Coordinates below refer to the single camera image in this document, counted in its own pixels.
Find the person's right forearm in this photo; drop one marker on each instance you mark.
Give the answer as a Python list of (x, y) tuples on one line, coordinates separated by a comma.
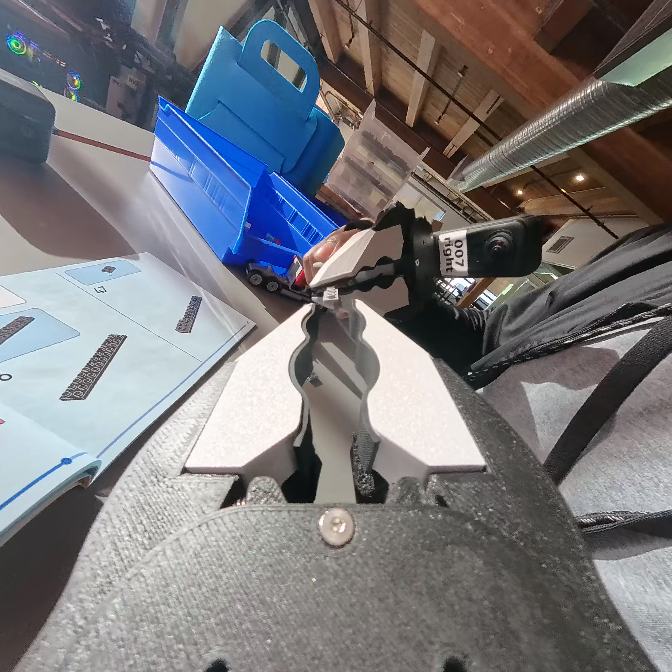
[(551, 294)]

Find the black red toy brick truck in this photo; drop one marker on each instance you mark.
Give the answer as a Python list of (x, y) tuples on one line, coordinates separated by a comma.
[(273, 278)]

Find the grey bracket brick plate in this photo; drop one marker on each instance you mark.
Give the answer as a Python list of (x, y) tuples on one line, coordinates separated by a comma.
[(325, 295)]

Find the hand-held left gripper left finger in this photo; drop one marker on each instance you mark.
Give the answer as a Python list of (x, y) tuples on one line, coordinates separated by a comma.
[(246, 420)]

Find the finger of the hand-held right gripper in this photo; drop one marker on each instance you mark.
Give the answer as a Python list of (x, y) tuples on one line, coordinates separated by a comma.
[(346, 257), (393, 296)]

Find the clear plastic drawer organizer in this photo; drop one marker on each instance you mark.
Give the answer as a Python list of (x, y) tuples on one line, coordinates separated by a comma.
[(372, 162)]

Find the blue plastic bin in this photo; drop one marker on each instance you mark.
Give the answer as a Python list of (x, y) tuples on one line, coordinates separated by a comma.
[(210, 183)]

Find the person's black jacket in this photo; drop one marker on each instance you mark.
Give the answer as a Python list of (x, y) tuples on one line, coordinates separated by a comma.
[(504, 357)]

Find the dark grey box device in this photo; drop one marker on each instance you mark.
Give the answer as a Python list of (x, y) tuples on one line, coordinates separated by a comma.
[(23, 120)]

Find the computer with rainbow fans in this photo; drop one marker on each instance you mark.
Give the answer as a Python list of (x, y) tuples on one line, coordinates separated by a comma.
[(21, 44)]

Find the person's right hand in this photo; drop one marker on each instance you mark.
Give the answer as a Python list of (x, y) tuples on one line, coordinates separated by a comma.
[(328, 246)]

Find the silver ventilation duct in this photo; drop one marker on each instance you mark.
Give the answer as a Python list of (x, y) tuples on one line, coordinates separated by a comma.
[(535, 136)]

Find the light blue instruction booklet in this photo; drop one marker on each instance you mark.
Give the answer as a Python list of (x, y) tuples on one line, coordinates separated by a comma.
[(105, 341)]

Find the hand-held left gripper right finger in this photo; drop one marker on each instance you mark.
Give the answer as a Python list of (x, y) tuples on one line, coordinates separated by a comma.
[(420, 420)]

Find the blue felt bag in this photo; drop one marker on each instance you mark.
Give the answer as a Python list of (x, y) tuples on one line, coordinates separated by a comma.
[(252, 94)]

